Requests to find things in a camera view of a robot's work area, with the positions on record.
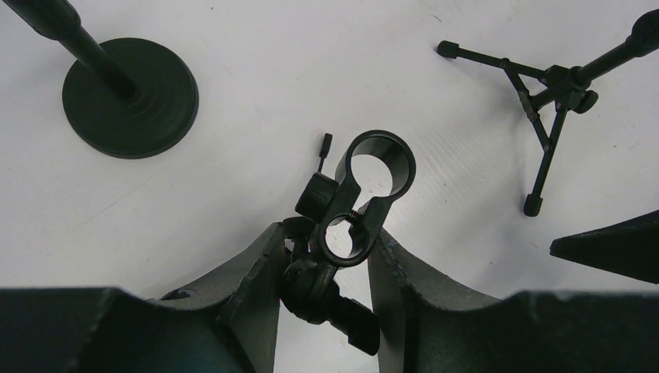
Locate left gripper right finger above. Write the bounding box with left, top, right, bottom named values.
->
left=368, top=232, right=658, bottom=372

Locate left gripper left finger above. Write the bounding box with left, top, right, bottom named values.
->
left=1, top=223, right=286, bottom=372

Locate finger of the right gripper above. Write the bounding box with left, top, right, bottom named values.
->
left=549, top=211, right=658, bottom=284

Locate black tripod clip stand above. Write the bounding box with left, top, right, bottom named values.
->
left=280, top=130, right=417, bottom=356

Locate tripod shock mount stand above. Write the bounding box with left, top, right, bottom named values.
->
left=436, top=9, right=658, bottom=218

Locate round base mic stand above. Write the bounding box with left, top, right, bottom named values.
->
left=6, top=1, right=199, bottom=159

